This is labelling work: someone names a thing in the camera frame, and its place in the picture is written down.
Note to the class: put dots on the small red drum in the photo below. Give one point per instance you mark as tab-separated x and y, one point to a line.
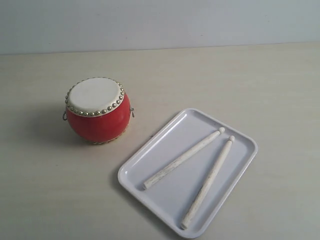
98	109

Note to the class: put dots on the white rectangular plastic tray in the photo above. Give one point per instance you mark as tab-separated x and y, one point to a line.
171	197

